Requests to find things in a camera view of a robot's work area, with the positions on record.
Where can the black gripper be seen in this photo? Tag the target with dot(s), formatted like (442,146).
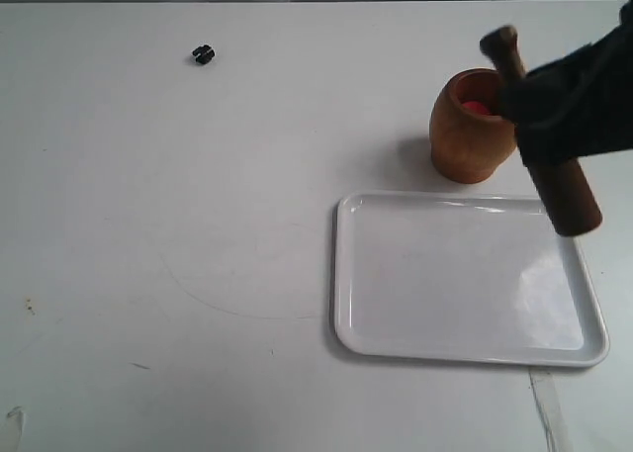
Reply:
(576,106)

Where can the brown wooden pestle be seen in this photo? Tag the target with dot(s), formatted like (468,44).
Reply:
(562,188)

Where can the red object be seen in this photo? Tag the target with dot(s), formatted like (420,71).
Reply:
(477,107)

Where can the wooden mortar cup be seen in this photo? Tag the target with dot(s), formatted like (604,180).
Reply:
(466,147)

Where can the white plastic tray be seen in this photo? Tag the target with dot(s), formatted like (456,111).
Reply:
(483,279)

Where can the small black plastic clip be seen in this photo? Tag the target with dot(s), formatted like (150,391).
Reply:
(203,54)

